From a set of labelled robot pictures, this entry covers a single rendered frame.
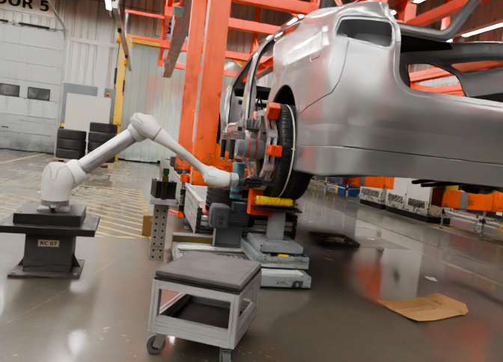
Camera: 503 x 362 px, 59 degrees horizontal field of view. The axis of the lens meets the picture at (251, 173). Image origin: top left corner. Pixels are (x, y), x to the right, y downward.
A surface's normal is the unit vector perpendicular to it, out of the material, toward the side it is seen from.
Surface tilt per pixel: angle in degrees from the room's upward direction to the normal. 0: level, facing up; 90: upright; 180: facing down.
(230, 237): 90
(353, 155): 100
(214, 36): 90
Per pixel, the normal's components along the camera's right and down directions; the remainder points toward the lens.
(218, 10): 0.22, 0.07
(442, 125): 0.14, 0.29
